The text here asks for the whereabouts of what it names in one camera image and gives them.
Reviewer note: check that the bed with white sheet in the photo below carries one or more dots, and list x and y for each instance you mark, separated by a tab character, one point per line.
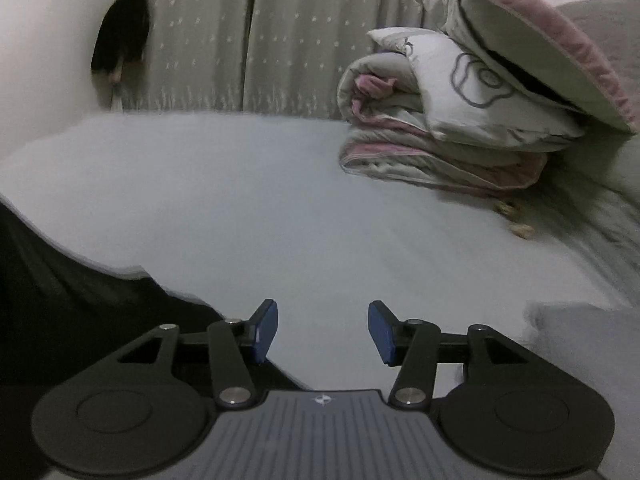
250	200

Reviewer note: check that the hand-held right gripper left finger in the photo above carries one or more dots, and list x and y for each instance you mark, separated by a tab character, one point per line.
265	334

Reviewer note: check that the grey pillow with pink edge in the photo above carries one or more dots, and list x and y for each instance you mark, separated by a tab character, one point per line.
545	60

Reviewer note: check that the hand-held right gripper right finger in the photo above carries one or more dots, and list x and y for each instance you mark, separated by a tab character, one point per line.
380	334

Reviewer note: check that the black hanging tassel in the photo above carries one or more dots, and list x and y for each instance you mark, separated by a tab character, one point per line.
122	35

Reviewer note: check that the grey star-print curtain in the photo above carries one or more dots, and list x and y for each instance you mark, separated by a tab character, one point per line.
240	35

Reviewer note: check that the folded grey pink quilt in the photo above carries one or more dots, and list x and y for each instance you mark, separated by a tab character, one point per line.
425	125

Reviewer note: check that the grey blanket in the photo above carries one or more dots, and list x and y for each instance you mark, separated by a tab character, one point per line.
595	185

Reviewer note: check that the small tan tassel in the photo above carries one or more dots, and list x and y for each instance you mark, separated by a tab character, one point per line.
515	220

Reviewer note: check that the black pants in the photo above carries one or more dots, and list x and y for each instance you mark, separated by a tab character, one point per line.
75	310

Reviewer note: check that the grey cloth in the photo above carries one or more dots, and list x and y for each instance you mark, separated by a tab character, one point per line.
585	340

